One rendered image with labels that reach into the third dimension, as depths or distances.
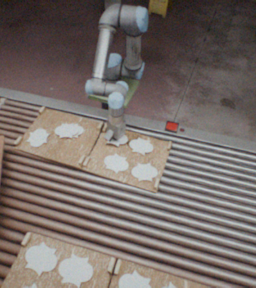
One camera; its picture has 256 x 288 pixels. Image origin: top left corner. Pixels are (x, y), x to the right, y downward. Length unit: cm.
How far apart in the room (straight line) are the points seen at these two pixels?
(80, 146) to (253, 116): 230
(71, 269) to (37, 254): 16
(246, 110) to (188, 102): 65
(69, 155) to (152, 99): 192
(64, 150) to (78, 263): 63
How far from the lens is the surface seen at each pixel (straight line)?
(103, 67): 155
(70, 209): 145
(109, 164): 154
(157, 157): 160
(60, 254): 135
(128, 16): 158
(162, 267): 134
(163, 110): 324
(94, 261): 132
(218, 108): 343
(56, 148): 166
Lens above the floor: 219
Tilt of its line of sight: 50 degrees down
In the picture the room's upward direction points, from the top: 2 degrees clockwise
